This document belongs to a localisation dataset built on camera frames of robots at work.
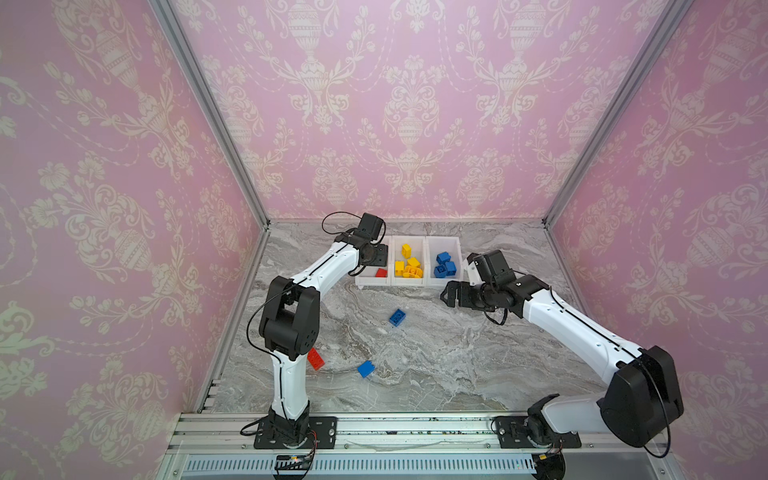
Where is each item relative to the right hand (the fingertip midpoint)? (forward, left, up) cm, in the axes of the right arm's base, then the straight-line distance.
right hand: (455, 297), depth 84 cm
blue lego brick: (+23, -1, -11) cm, 25 cm away
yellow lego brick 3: (+16, +10, -10) cm, 22 cm away
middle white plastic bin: (+23, +7, -8) cm, 26 cm away
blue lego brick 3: (+16, +1, -10) cm, 19 cm away
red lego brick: (-12, +41, -12) cm, 44 cm away
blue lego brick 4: (+1, +16, -13) cm, 21 cm away
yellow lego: (+26, +12, -10) cm, 30 cm away
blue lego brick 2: (+16, -3, -8) cm, 18 cm away
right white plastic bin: (+26, -1, -8) cm, 27 cm away
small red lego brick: (+17, +21, -11) cm, 30 cm away
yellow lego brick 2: (+18, +15, -10) cm, 25 cm away
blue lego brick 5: (-14, +26, -14) cm, 33 cm away
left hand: (+17, +22, -2) cm, 28 cm away
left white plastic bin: (+17, +24, -12) cm, 32 cm away
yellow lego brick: (+21, +9, -10) cm, 25 cm away
